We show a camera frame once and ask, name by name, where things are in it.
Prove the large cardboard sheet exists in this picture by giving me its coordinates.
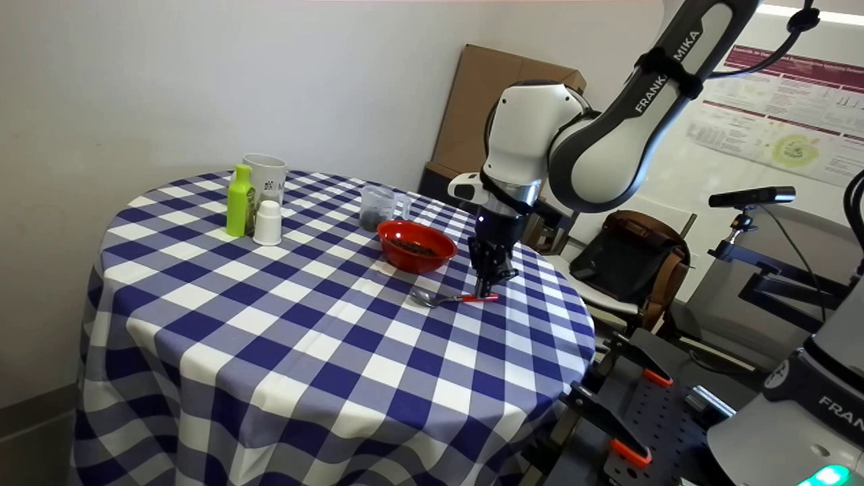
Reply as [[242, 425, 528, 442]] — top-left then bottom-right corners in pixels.
[[419, 42, 587, 212]]

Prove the small white bottle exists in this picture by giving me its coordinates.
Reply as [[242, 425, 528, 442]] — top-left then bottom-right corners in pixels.
[[254, 199, 280, 247]]

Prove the clear glass cup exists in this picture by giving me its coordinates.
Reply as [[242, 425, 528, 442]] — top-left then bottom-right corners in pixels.
[[242, 156, 289, 209]]

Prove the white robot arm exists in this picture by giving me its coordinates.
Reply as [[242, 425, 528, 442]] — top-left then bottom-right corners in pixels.
[[448, 0, 758, 297]]

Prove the green bottle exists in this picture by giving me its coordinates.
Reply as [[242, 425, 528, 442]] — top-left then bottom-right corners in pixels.
[[224, 162, 254, 239]]

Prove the black camera on stand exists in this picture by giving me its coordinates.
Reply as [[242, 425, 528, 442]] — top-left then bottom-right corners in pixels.
[[706, 187, 795, 209]]

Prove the blue white checkered tablecloth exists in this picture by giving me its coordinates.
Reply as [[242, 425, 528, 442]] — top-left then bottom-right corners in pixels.
[[69, 170, 594, 486]]

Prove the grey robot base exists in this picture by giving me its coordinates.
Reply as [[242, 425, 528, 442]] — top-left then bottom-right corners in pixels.
[[706, 285, 864, 486]]

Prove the metal spoon red handle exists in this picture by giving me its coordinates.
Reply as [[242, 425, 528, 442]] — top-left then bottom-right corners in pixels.
[[411, 287, 498, 307]]

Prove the orange handled clamp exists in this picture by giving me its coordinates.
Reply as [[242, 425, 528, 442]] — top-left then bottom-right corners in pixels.
[[564, 387, 654, 469], [610, 334, 675, 390]]

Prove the red plastic bowl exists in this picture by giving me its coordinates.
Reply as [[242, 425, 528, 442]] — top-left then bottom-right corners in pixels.
[[377, 222, 455, 272]]

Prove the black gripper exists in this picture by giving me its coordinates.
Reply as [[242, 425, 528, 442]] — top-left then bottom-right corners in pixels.
[[470, 212, 523, 297]]

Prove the wall poster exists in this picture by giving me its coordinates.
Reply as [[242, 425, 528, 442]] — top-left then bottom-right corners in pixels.
[[685, 56, 864, 187]]

